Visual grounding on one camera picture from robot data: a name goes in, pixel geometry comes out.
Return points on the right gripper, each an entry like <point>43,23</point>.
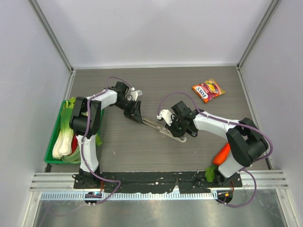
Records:
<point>173,130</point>

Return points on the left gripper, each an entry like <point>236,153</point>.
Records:
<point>137,115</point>

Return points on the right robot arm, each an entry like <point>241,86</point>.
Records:
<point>246,143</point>

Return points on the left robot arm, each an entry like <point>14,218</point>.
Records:
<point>85,122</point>

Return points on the orange candy bag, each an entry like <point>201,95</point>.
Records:
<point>208,90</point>

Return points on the orange toy carrot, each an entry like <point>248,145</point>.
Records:
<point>222,155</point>

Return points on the red toy chili pepper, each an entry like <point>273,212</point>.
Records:
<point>74,144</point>

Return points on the green plastic tray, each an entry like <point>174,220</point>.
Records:
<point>73,158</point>

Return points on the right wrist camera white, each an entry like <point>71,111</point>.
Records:
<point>167,116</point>

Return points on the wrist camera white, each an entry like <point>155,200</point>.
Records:
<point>167,116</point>
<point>134,94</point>

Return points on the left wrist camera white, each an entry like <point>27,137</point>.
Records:
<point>134,94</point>

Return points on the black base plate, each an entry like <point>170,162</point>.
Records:
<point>154,182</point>

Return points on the white slotted cable duct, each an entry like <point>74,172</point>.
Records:
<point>86,196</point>

